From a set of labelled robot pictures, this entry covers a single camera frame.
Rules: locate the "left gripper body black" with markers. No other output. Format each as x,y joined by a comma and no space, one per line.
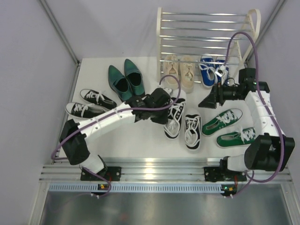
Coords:
160,116

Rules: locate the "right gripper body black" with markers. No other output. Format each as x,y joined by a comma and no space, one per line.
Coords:
224,93

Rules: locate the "blue sneaker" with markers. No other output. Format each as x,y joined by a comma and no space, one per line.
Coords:
207,70
220,60

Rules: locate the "beige lace sneaker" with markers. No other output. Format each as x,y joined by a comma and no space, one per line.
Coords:
187,72
170,67

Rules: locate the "black white sneaker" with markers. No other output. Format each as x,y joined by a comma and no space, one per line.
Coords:
193,129
175,115

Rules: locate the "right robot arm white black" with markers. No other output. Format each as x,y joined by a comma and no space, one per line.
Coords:
270,149

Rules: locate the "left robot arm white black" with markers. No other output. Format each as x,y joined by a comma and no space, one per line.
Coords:
76,136

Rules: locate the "dark green leather shoe right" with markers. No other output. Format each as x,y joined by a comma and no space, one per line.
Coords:
134,77

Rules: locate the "dark green leather shoe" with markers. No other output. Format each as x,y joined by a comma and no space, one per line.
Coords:
134,77
119,84

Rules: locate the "dark green leather shoe left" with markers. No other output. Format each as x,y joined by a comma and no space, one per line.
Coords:
119,84

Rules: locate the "cream metal shoe shelf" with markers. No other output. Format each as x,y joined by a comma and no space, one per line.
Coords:
206,34

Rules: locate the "green sneaker upper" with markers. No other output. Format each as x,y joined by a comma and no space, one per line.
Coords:
224,119

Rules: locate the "green sneaker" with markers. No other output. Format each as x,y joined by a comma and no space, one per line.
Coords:
240,137
224,119

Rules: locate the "green sneaker lower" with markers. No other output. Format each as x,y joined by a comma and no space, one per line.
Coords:
240,137

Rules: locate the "black low sneaker upper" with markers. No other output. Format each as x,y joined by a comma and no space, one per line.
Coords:
98,99

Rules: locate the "black low sneaker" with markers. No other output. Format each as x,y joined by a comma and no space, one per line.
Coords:
98,99
83,111

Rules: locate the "black low sneaker lower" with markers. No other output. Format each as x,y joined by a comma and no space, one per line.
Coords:
83,111

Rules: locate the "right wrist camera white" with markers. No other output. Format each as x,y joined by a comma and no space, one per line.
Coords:
221,72

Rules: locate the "aluminium rail base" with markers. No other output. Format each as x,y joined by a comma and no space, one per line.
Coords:
141,170

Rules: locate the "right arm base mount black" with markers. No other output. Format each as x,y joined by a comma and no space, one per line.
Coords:
216,174

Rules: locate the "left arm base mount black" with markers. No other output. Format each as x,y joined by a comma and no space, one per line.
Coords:
112,173

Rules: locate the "perforated cable duct grey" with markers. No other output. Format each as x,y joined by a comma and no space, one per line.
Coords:
142,188

